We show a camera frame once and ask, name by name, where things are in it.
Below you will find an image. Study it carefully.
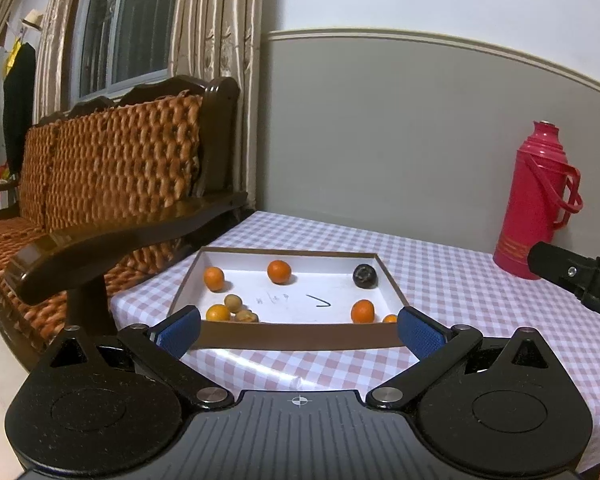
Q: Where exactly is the white shallow cardboard box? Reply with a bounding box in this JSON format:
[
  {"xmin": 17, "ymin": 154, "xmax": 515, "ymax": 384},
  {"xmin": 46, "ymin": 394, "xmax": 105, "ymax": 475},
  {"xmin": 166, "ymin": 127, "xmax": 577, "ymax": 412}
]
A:
[{"xmin": 167, "ymin": 246, "xmax": 412, "ymax": 352}]

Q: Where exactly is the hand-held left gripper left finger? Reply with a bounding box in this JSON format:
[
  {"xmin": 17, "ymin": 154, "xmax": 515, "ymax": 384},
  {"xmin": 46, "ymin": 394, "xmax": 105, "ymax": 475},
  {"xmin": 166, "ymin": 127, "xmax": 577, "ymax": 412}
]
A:
[{"xmin": 35, "ymin": 306, "xmax": 233, "ymax": 410}]

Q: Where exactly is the black hanging garment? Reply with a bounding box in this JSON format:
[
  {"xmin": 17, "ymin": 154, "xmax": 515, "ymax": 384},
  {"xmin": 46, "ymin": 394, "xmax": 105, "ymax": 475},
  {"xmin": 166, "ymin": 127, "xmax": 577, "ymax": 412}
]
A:
[{"xmin": 1, "ymin": 42, "xmax": 37, "ymax": 177}]

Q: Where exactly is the red thermos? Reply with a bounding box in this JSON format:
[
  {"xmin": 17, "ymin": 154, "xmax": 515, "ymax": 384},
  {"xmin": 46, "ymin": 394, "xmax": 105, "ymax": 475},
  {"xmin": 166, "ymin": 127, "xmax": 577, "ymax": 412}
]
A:
[{"xmin": 493, "ymin": 120, "xmax": 584, "ymax": 281}]

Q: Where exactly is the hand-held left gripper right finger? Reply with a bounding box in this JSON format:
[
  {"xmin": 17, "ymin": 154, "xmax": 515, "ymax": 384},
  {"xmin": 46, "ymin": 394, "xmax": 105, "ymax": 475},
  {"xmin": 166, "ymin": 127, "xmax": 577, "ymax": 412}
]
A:
[{"xmin": 365, "ymin": 306, "xmax": 563, "ymax": 409}]

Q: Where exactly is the dark round fruit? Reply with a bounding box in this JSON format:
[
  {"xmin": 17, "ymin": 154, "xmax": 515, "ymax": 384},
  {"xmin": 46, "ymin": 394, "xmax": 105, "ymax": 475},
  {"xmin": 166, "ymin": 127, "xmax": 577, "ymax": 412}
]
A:
[{"xmin": 352, "ymin": 263, "xmax": 379, "ymax": 289}]

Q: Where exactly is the yellow hanging cloth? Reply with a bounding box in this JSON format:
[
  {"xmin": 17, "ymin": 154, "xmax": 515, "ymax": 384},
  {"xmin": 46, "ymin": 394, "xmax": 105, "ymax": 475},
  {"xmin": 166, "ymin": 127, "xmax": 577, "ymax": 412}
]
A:
[{"xmin": 2, "ymin": 40, "xmax": 22, "ymax": 78}]

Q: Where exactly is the dark wooden sofa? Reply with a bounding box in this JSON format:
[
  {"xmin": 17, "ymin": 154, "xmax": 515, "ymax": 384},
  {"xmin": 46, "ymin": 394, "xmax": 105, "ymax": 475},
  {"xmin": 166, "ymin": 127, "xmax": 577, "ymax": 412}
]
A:
[{"xmin": 0, "ymin": 76, "xmax": 251, "ymax": 377}]

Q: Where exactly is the window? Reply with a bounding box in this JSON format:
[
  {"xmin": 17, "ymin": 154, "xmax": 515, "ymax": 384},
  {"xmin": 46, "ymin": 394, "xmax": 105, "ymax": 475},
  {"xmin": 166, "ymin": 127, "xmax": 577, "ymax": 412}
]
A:
[{"xmin": 76, "ymin": 0, "xmax": 182, "ymax": 99}]

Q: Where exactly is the woven orange sofa mat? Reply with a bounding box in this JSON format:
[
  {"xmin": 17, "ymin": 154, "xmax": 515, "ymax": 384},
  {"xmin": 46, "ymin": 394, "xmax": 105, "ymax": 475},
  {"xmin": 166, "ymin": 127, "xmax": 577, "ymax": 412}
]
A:
[{"xmin": 0, "ymin": 94, "xmax": 204, "ymax": 357}]

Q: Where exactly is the pink checkered tablecloth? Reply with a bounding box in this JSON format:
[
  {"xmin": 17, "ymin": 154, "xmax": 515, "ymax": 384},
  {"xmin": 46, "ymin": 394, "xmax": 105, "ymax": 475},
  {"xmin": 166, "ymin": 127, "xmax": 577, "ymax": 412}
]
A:
[{"xmin": 109, "ymin": 210, "xmax": 600, "ymax": 477}]

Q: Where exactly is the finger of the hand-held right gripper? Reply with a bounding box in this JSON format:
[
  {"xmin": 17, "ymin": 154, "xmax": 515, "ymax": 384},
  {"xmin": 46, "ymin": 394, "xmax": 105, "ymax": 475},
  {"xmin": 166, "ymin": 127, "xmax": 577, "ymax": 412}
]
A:
[{"xmin": 527, "ymin": 241, "xmax": 600, "ymax": 326}]

